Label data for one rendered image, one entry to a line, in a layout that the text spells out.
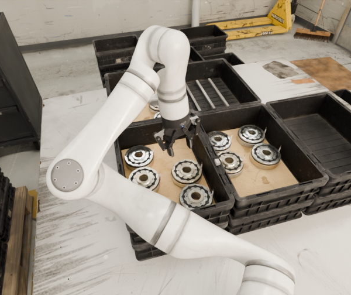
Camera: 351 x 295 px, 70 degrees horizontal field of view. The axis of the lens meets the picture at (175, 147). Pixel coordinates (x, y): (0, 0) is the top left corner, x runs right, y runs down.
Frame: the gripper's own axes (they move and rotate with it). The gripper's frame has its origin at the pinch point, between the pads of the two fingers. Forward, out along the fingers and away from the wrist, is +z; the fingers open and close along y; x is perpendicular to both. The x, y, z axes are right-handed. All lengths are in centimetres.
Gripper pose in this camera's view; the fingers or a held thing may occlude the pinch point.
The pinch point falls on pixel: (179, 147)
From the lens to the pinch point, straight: 74.9
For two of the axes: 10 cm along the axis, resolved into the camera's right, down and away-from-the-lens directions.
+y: 8.8, -4.1, 2.4
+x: -4.6, -6.1, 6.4
